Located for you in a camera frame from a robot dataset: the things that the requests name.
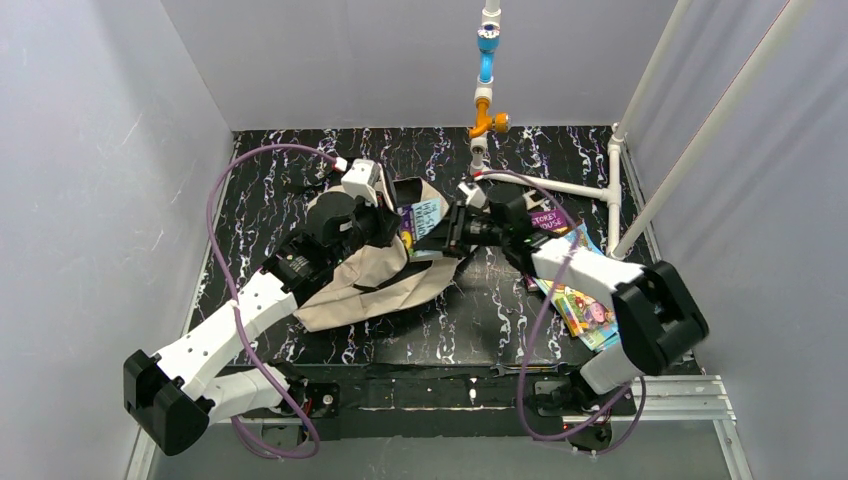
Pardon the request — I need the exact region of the colourful crayon box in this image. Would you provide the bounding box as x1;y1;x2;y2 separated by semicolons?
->
551;286;620;352

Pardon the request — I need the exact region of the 143-storey treehouse book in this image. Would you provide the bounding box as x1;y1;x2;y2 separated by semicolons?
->
397;198;443;262

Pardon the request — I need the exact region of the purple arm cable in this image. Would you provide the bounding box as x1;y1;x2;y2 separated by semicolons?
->
473;170;647;457
205;144;342;461

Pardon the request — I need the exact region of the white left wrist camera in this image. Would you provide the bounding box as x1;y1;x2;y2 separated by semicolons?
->
333;157;382;204

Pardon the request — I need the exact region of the blue orange pipe fitting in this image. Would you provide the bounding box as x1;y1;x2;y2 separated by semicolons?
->
469;21;511;139

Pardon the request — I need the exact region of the blue cartoon mouse book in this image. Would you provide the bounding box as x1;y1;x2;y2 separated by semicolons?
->
567;222;604;255

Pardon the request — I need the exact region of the white PVC pipe frame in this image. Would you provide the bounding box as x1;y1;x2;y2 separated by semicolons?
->
468;0;817;260

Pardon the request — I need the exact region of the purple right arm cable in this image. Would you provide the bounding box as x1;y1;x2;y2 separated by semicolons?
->
473;170;647;457

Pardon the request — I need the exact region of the purple 117-storey treehouse book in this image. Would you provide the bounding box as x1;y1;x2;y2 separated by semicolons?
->
530;210;572;233

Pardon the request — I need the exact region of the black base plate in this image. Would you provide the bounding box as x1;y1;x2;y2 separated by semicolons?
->
273;360;613;441

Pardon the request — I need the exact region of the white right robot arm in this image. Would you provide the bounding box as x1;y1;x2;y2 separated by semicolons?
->
414;184;709;399

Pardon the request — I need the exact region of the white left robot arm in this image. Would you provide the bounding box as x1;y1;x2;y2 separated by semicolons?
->
123;191;401;456

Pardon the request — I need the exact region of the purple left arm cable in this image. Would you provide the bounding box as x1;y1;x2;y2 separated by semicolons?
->
205;144;342;461

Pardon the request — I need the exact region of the aluminium rail frame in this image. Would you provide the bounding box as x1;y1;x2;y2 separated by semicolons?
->
125;376;757;480

